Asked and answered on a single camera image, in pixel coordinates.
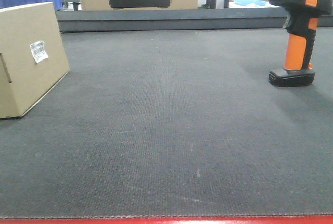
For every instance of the light blue tray background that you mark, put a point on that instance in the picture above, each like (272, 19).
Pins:
(249, 4)

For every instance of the white barcode label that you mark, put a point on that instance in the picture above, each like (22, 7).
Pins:
(38, 51)

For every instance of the red metal work table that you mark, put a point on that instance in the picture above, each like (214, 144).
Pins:
(252, 219)

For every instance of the dark grey table mat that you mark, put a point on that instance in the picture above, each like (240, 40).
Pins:
(173, 123)

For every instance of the brown cardboard package box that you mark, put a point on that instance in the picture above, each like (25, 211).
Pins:
(24, 82)

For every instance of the orange black barcode scanner gun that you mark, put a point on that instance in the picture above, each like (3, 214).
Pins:
(301, 24)

